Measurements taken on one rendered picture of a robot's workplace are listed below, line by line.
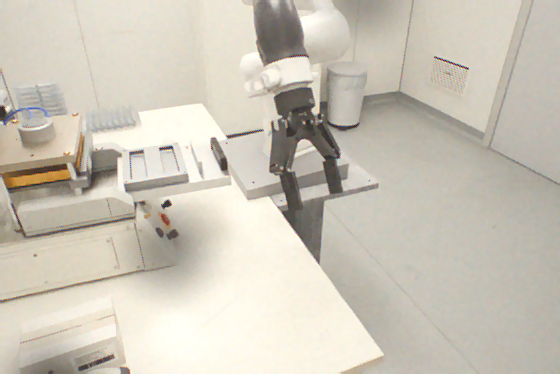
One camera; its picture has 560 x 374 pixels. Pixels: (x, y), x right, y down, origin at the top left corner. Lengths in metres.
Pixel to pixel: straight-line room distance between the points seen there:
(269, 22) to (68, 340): 0.73
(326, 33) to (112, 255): 0.75
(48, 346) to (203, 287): 0.37
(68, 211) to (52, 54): 2.59
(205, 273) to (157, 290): 0.13
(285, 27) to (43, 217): 0.70
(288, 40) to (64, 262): 0.77
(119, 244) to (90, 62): 2.59
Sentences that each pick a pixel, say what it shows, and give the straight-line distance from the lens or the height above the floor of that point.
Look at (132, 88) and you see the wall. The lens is 3.64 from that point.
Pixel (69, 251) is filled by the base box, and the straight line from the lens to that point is 1.13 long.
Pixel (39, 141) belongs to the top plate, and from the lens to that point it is 1.13.
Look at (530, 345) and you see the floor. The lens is 2.21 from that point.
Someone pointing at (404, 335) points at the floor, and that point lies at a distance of 2.03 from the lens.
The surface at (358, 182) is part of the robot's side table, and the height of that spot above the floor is 0.75.
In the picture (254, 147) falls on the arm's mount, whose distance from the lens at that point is 1.65.
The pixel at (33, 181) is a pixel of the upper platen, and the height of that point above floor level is 1.04.
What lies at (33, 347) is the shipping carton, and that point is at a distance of 0.99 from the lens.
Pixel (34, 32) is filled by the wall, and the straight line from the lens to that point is 3.56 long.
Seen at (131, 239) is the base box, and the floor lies 0.87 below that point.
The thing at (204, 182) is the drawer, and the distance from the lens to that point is 1.11.
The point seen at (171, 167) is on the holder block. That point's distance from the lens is 1.17.
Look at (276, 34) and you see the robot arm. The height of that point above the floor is 1.38.
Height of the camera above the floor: 1.53
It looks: 31 degrees down
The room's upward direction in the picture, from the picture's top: straight up
